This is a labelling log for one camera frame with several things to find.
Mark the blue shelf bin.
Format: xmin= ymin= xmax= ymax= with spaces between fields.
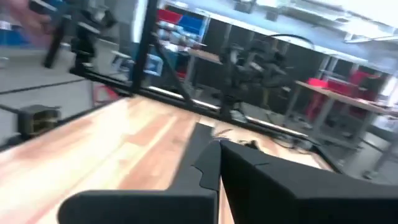
xmin=177 ymin=14 xmax=206 ymax=34

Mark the black box with brass slots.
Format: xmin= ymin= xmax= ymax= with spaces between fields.
xmin=17 ymin=105 xmax=62 ymax=139

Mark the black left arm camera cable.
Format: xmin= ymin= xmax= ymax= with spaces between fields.
xmin=269 ymin=33 xmax=315 ymax=50

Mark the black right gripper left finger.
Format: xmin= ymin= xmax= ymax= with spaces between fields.
xmin=57 ymin=139 xmax=222 ymax=224

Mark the black distant robot stand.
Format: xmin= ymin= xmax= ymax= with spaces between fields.
xmin=43 ymin=7 xmax=118 ymax=76

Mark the red plastic bin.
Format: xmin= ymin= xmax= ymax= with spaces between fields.
xmin=304 ymin=70 xmax=384 ymax=121

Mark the wooden workbench with metal legs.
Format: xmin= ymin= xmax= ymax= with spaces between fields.
xmin=282 ymin=80 xmax=398 ymax=180

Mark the red shelf bin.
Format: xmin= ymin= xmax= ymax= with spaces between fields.
xmin=156 ymin=8 xmax=183 ymax=25

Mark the person's hand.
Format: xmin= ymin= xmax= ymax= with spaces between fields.
xmin=4 ymin=0 xmax=53 ymax=44

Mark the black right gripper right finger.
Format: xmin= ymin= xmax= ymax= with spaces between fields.
xmin=219 ymin=139 xmax=398 ymax=224

